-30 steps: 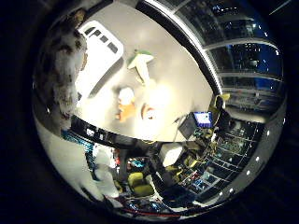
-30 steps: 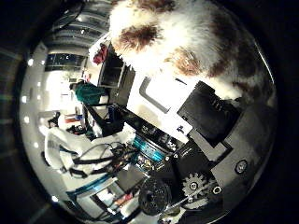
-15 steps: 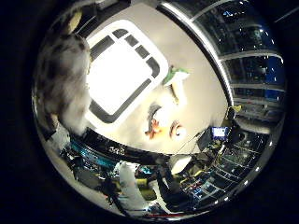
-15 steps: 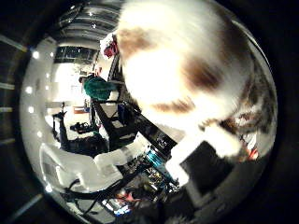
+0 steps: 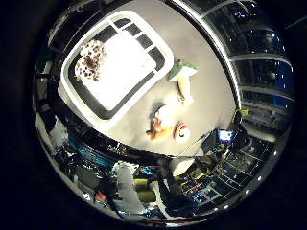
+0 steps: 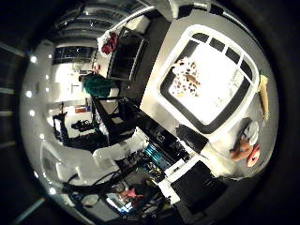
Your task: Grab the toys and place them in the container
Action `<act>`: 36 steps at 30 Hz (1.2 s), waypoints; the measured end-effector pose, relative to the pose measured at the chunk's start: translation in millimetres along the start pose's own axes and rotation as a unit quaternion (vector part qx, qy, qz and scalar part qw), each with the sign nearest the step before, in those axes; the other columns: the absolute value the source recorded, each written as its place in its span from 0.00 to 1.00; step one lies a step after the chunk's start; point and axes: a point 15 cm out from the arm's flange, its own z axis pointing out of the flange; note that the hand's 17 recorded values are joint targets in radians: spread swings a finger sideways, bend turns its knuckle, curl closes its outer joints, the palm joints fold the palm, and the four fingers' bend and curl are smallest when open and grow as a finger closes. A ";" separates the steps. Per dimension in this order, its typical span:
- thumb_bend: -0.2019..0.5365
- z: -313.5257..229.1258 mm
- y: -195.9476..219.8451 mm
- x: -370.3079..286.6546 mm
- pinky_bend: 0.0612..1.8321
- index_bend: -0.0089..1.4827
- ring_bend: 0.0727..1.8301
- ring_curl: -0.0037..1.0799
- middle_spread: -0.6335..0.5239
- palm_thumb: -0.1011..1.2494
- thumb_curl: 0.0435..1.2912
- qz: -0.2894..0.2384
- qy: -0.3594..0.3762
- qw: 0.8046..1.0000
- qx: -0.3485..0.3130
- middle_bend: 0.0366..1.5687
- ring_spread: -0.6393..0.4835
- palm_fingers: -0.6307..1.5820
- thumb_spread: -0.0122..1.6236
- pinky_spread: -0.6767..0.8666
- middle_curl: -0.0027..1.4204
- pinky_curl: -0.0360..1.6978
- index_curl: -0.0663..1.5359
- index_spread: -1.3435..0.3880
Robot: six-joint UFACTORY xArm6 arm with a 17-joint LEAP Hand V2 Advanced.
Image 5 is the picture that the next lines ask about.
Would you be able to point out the orange and white plush toy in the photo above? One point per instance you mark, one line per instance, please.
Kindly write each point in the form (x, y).
(158, 131)

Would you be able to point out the orange shrimp plush toy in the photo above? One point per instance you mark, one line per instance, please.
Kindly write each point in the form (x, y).
(181, 132)

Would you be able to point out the corn cob plush toy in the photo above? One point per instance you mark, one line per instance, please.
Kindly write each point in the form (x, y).
(184, 84)

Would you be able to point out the brown speckled item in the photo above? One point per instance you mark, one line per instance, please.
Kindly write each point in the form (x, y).
(91, 60)

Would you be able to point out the white plastic basket container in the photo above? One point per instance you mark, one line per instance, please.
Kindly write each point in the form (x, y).
(128, 70)

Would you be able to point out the computer monitor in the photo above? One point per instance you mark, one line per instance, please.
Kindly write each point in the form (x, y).
(226, 135)

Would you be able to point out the yellow-green chair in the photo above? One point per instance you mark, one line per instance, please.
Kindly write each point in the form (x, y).
(145, 195)

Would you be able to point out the small yellow object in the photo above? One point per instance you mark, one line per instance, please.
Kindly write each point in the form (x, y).
(244, 112)

